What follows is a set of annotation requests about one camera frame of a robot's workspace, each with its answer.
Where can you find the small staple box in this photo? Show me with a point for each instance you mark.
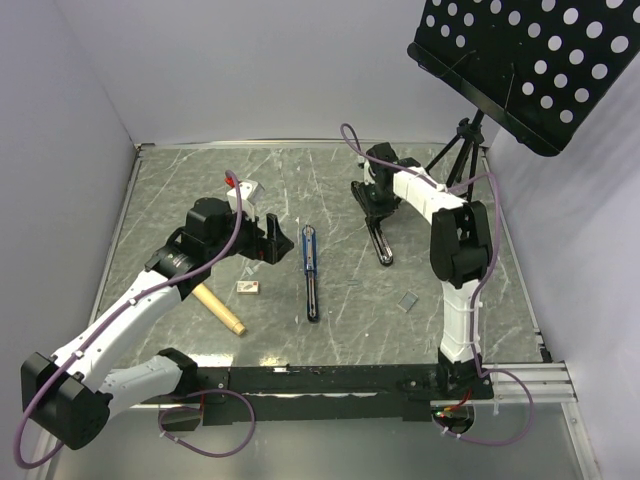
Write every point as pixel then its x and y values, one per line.
pixel 247 287

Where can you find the black stapler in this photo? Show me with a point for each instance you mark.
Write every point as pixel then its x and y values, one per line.
pixel 373 224

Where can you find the blue stapler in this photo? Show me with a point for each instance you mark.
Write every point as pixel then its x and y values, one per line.
pixel 309 250

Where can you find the black music stand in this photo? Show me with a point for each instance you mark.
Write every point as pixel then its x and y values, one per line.
pixel 561 79

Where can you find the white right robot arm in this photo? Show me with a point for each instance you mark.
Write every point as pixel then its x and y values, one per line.
pixel 460 250

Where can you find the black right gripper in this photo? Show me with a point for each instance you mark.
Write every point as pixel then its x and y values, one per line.
pixel 388 208

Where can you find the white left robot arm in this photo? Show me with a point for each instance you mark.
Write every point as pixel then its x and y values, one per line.
pixel 75 391

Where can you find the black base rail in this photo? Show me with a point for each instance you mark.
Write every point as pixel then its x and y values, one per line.
pixel 294 393

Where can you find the grey staple strip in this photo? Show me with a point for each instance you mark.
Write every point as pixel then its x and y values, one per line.
pixel 407 302

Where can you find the cream recorder flute piece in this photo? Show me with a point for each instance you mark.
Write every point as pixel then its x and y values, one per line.
pixel 206 297

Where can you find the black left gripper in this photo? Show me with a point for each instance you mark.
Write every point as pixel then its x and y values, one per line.
pixel 266 249

